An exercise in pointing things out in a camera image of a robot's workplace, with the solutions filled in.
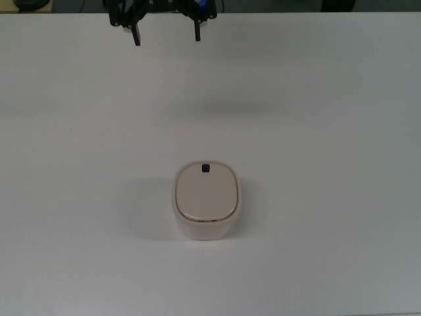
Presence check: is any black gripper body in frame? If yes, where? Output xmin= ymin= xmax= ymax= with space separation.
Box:
xmin=139 ymin=0 xmax=186 ymax=14

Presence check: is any small white trash can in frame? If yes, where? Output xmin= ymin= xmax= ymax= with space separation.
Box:
xmin=171 ymin=159 xmax=242 ymax=242

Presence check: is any beige trash can lid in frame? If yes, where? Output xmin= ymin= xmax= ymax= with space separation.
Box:
xmin=175 ymin=161 xmax=238 ymax=221

